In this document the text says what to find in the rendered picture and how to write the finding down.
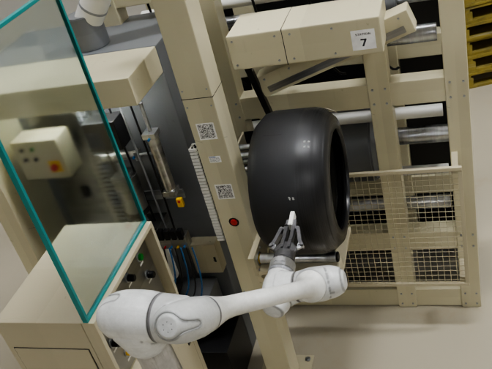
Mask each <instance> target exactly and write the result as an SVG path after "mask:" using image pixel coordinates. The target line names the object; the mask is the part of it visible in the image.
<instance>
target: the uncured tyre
mask: <svg viewBox="0 0 492 369"><path fill-rule="evenodd" d="M278 134H282V135H278ZM264 135H271V136H264ZM302 139H310V140H311V145H310V149H303V148H302ZM247 184H248V193H249V200H250V208H251V212H252V216H253V222H254V224H255V227H256V230H257V232H258V235H259V236H260V238H261V240H262V241H263V243H264V244H266V245H267V246H268V247H269V244H270V243H271V242H272V240H273V239H274V238H275V235H276V233H277V231H278V229H279V228H280V227H281V226H282V227H284V224H286V221H287V220H289V217H290V213H291V211H295V214H296V220H297V226H299V227H300V231H301V235H302V242H303V244H304V246H305V249H304V250H302V249H300V250H298V252H297V254H296V255H311V254H327V253H331V252H333V251H335V250H336V249H337V248H338V247H339V246H340V245H341V244H342V243H343V242H344V240H345V238H346V235H347V230H348V226H349V211H350V181H349V164H348V158H347V153H346V145H345V141H344V137H343V131H342V129H341V126H340V122H339V121H338V119H337V117H336V116H334V115H333V114H332V113H330V112H329V111H328V110H327V109H326V108H320V107H309V108H295V109H287V110H279V111H273V112H271V113H268V114H266V115H265V116H264V117H263V119H262V120H261V121H260V122H259V123H258V124H257V125H256V127H255V129H254V131H253V134H252V137H251V139H250V146H249V152H248V161H247ZM287 195H295V199H296V201H295V202H288V200H287Z"/></svg>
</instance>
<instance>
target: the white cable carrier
mask: <svg viewBox="0 0 492 369"><path fill-rule="evenodd" d="M193 146H194V147H193ZM188 151H189V153H190V155H191V159H192V162H193V165H194V168H195V172H196V175H197V178H198V181H199V184H200V187H201V191H202V194H203V196H204V200H205V203H206V205H207V209H208V212H209V216H210V218H211V220H212V225H213V228H214V230H215V234H216V235H217V236H216V237H217V240H218V241H225V235H224V233H223V228H222V226H221V223H220V219H219V217H218V213H217V210H216V207H215V203H214V200H213V197H212V194H211V190H210V188H209V184H208V181H207V179H206V174H205V172H204V168H203V165H202V162H201V158H200V156H199V153H198V149H197V146H196V144H195V143H192V144H191V147H190V148H189V149H188Z"/></svg>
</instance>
